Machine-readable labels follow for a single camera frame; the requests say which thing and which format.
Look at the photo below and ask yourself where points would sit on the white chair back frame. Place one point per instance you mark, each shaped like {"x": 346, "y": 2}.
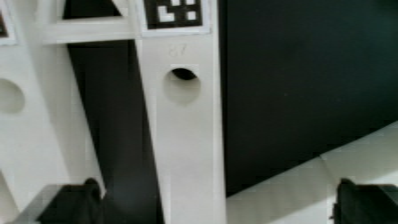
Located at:
{"x": 110, "y": 111}

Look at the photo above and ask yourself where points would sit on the white front fence bar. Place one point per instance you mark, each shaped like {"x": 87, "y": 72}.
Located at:
{"x": 291, "y": 199}

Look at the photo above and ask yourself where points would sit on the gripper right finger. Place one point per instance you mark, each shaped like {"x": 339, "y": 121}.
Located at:
{"x": 366, "y": 203}

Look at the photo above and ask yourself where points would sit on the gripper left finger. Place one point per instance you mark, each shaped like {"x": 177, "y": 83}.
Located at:
{"x": 67, "y": 204}

